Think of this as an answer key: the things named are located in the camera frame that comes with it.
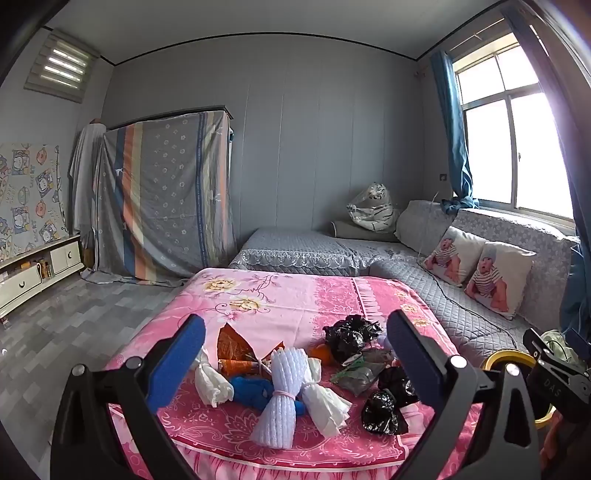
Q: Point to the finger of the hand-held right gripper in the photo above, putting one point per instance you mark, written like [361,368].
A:
[535,344]

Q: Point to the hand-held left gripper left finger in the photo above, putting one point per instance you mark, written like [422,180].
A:
[178,360]

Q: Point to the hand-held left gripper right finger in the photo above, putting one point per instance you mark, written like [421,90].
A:
[411,355]

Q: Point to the yellow round trash bin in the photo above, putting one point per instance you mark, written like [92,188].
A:
[501,354]

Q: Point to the orange snack wrapper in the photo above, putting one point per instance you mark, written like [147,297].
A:
[231,346]

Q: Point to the green snack wrapper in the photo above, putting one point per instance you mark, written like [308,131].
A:
[358,374]

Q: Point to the small black plastic bag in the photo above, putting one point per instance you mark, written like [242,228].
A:
[378,413]
[392,381]

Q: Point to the orange peel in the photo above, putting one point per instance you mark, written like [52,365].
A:
[321,355]

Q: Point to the pale green cloth bag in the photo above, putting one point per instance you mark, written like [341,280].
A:
[556,344]

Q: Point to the grey crumpled wrapper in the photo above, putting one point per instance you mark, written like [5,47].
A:
[381,355]

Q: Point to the crumpled white tissue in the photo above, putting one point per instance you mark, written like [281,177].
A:
[323,406]
[210,383]

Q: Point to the large black plastic bag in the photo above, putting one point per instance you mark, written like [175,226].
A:
[346,337]

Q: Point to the grey quilted sofa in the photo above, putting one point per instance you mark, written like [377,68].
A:
[415,286]

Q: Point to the baby print cushion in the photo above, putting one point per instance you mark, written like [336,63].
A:
[496,281]
[450,258]

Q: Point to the white foam fruit net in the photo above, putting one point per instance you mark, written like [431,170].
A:
[281,392]

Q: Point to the pink floral tablecloth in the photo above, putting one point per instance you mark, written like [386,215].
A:
[286,295]

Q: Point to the grey bolster pillow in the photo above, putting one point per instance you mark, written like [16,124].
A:
[351,230]

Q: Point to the white tiger plush toy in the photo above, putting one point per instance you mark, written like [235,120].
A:
[374,207]

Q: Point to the long blue curtain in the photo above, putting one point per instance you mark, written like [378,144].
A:
[577,184]

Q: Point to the striped sheet covered wardrobe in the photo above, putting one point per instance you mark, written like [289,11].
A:
[166,194]

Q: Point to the white low cabinet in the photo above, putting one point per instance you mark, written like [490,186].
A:
[27,281]

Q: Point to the grey draped cloth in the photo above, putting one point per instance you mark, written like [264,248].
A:
[85,184]

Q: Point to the large window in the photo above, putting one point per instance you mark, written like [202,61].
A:
[508,138]

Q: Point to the short blue curtain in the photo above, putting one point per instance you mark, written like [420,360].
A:
[455,138]

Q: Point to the window blind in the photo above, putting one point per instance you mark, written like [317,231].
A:
[62,64]

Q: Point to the cartoon wall poster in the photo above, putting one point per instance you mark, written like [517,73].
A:
[27,198]

